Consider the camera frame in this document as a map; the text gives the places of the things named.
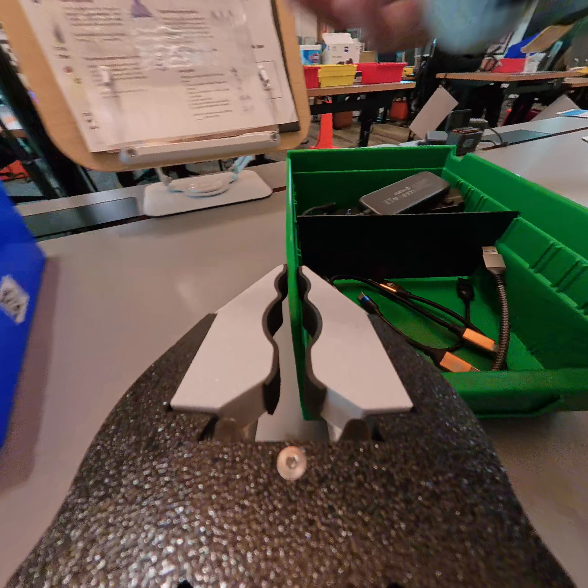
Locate green plastic bin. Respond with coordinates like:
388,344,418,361
286,145,588,421

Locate black bin divider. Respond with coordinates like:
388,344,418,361
296,210,520,281

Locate yellow plastic bin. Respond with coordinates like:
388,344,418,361
318,64,358,88

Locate blue plastic bin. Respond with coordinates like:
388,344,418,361
0,181,47,448

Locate white card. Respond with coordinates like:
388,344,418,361
409,86,460,139

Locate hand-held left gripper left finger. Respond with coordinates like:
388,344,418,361
170,264,289,441

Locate dark grey usb hub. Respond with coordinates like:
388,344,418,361
358,171,452,216

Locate black cable orange plugs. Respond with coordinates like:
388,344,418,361
328,275,500,353

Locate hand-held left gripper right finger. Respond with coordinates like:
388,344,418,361
299,265,414,443

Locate black desk cable cover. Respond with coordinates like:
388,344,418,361
18,197,138,237

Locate grey braided cable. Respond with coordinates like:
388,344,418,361
481,246,511,372

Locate black electronic device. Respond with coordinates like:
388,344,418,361
447,126,484,155

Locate person's right hand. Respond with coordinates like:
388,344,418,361
294,0,435,53

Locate printed instruction sheets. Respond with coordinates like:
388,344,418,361
18,0,299,153

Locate black flat pad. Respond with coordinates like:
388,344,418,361
498,130,552,144

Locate wooden-edged table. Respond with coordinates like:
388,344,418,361
307,80,416,148
435,69,588,127

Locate wooden document stand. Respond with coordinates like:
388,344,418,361
0,0,312,217

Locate white cardboard box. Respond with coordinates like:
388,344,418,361
322,33,362,65

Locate black cable plug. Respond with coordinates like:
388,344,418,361
456,277,477,319

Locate orange traffic cone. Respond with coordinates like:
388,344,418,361
310,112,340,150

